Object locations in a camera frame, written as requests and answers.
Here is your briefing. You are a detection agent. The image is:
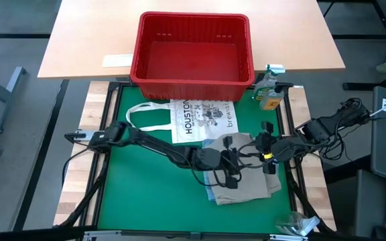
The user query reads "pump bottle with orange label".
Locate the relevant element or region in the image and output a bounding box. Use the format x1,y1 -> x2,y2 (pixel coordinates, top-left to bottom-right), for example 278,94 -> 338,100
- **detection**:
259,82 -> 294,112

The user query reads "black cable bundle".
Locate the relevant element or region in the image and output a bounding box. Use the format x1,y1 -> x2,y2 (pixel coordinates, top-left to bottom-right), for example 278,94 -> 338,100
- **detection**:
320,132 -> 348,161

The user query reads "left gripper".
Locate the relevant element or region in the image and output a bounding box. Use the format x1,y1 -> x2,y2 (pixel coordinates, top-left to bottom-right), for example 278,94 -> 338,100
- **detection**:
192,135 -> 241,190

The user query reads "grey metal table leg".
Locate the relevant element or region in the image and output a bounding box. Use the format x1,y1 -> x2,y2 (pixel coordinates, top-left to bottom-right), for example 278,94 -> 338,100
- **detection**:
0,66 -> 27,157

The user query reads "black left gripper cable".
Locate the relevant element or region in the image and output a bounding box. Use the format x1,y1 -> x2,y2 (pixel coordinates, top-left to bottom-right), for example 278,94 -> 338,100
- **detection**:
191,165 -> 244,187

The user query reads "clear plastic spray bottle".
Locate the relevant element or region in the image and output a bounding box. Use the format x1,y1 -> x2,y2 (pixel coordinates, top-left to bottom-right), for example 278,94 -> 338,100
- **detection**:
275,211 -> 321,237

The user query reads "light blue towel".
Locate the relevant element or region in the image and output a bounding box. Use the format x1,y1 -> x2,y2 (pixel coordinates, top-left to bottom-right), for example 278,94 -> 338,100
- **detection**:
201,139 -> 218,202

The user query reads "tan garment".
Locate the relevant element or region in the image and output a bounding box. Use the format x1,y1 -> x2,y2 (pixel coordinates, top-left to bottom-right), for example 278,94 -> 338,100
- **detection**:
204,132 -> 283,206

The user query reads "black aluminium table frame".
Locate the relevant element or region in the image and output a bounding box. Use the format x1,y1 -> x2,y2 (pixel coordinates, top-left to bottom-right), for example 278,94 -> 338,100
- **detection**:
55,80 -> 336,241

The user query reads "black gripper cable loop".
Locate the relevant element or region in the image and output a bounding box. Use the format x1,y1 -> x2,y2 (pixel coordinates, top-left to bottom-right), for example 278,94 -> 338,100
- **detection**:
237,143 -> 274,169

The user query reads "green table mat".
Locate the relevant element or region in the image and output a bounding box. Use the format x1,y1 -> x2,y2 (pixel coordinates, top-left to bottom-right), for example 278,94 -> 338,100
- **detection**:
97,87 -> 293,234

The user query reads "light wooden table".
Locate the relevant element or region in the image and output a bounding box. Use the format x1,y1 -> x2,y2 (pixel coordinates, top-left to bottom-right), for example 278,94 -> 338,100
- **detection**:
38,0 -> 346,80

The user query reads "spray bottle with green label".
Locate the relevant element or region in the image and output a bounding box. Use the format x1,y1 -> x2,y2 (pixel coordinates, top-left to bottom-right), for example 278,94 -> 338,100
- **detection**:
251,64 -> 286,103

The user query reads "red plastic laundry bin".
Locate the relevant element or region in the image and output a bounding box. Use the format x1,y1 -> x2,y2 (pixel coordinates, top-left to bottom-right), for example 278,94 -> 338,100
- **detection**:
129,11 -> 256,102

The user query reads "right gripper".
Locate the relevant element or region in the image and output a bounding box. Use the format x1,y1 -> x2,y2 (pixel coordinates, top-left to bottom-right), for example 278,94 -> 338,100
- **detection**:
255,120 -> 306,175

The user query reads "cream printed tote bag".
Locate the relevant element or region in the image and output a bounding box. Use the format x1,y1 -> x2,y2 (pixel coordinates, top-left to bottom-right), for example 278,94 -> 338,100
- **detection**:
125,98 -> 239,145

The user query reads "white paper label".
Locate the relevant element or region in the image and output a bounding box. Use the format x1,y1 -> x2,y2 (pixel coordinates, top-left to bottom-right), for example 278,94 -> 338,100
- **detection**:
101,54 -> 134,68

